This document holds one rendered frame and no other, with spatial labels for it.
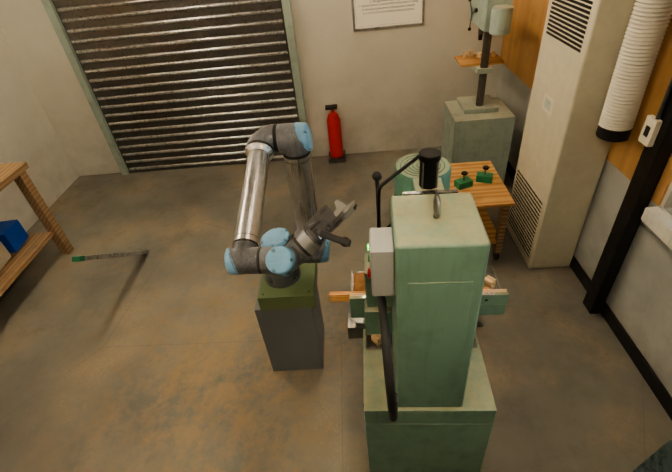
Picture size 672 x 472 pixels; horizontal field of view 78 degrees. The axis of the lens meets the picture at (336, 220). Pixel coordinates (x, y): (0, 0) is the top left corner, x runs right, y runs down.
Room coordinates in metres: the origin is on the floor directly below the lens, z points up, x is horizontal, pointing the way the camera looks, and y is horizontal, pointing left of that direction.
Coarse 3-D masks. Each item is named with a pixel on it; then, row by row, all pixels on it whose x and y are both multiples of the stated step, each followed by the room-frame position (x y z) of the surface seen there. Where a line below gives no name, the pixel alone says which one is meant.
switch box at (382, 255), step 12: (372, 228) 0.86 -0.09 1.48; (384, 228) 0.85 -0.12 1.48; (372, 240) 0.81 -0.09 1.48; (384, 240) 0.80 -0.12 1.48; (372, 252) 0.76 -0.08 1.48; (384, 252) 0.76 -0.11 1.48; (372, 264) 0.76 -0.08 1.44; (384, 264) 0.76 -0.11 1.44; (372, 276) 0.76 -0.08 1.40; (384, 276) 0.76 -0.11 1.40; (372, 288) 0.76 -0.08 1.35; (384, 288) 0.76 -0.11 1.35
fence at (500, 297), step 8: (352, 296) 1.11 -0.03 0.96; (360, 296) 1.10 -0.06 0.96; (488, 296) 1.04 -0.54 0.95; (496, 296) 1.03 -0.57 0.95; (504, 296) 1.03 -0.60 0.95; (352, 304) 1.10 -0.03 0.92; (360, 304) 1.09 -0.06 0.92; (480, 304) 1.04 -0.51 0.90; (488, 304) 1.04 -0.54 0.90; (496, 304) 1.03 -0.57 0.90
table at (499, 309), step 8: (352, 272) 1.29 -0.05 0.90; (488, 272) 1.20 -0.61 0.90; (352, 280) 1.25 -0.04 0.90; (496, 280) 1.16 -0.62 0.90; (352, 288) 1.20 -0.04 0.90; (496, 288) 1.11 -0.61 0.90; (504, 304) 1.03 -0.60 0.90; (352, 312) 1.10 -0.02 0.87; (360, 312) 1.09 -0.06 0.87; (480, 312) 1.04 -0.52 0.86; (488, 312) 1.04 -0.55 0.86; (496, 312) 1.03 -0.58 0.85; (504, 312) 1.03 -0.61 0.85
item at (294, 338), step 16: (256, 304) 1.50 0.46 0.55; (272, 320) 1.45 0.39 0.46; (288, 320) 1.45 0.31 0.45; (304, 320) 1.44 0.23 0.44; (320, 320) 1.64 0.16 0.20; (272, 336) 1.46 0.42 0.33; (288, 336) 1.45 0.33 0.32; (304, 336) 1.45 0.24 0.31; (320, 336) 1.54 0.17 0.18; (272, 352) 1.46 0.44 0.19; (288, 352) 1.45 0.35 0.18; (304, 352) 1.45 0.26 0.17; (320, 352) 1.44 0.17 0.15; (288, 368) 1.45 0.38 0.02; (304, 368) 1.45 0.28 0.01; (320, 368) 1.44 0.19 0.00
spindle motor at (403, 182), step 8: (400, 160) 1.15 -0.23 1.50; (408, 160) 1.15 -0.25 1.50; (416, 160) 1.14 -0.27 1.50; (440, 160) 1.13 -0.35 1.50; (408, 168) 1.10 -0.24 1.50; (416, 168) 1.09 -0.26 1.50; (440, 168) 1.08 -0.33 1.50; (448, 168) 1.07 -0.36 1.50; (400, 176) 1.07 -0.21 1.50; (408, 176) 1.05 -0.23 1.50; (416, 176) 1.05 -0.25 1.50; (440, 176) 1.04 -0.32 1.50; (448, 176) 1.05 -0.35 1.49; (400, 184) 1.07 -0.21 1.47; (408, 184) 1.04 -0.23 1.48; (448, 184) 1.06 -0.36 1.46; (400, 192) 1.07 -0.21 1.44
